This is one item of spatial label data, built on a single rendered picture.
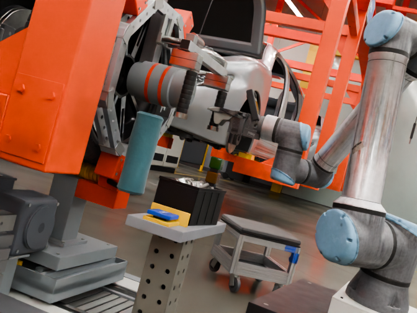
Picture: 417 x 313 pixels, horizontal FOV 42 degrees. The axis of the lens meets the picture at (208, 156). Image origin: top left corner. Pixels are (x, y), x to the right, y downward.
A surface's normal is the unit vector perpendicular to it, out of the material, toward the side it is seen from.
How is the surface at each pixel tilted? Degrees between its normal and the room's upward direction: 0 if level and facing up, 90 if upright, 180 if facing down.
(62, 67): 90
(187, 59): 90
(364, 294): 72
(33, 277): 90
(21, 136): 90
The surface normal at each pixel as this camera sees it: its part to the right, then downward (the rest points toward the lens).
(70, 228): 0.92, 0.26
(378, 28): -0.81, -0.33
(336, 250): -0.86, -0.12
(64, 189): -0.30, -0.07
